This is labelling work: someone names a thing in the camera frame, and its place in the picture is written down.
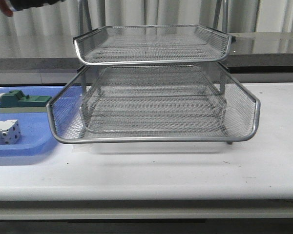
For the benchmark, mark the blue plastic tray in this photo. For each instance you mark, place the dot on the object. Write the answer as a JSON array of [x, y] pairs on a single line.
[[36, 136]]

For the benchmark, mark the silver metal rack frame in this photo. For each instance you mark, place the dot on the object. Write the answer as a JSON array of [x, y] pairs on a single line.
[[154, 83]]

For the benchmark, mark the red emergency stop button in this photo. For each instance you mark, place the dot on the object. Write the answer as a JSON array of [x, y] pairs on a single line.
[[8, 7]]

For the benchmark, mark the silver mesh tray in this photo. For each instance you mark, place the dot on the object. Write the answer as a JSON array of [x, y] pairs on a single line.
[[149, 44], [208, 80], [153, 115]]

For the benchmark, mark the white circuit breaker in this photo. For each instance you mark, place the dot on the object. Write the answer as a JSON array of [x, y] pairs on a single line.
[[10, 131]]

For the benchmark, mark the dark grey rear counter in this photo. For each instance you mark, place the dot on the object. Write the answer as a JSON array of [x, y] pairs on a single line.
[[250, 53]]

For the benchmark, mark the green and beige switch block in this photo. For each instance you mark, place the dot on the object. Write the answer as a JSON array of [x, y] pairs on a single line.
[[16, 101]]

